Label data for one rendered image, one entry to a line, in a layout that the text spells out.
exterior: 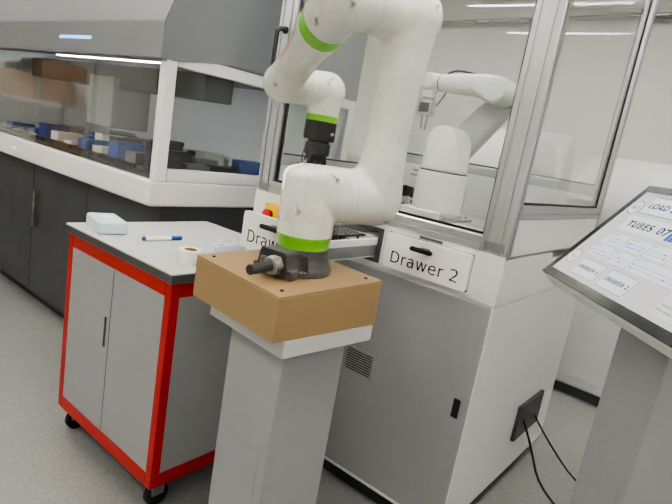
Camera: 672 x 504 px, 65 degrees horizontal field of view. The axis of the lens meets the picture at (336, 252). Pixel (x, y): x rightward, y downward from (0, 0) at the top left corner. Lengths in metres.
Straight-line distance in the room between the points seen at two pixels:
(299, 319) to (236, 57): 1.52
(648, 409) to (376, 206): 0.67
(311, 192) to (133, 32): 1.40
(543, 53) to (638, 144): 3.25
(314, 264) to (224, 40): 1.37
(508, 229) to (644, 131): 3.30
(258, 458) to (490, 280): 0.77
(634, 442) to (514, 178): 0.71
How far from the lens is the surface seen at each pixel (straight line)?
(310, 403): 1.32
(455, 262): 1.57
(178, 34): 2.25
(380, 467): 1.91
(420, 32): 1.21
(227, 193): 2.45
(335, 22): 1.16
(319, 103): 1.55
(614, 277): 1.17
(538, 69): 1.55
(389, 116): 1.21
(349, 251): 1.62
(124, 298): 1.73
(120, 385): 1.82
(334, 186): 1.18
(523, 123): 1.53
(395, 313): 1.71
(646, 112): 4.77
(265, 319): 1.10
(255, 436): 1.32
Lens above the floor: 1.18
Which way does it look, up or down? 12 degrees down
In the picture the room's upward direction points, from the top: 10 degrees clockwise
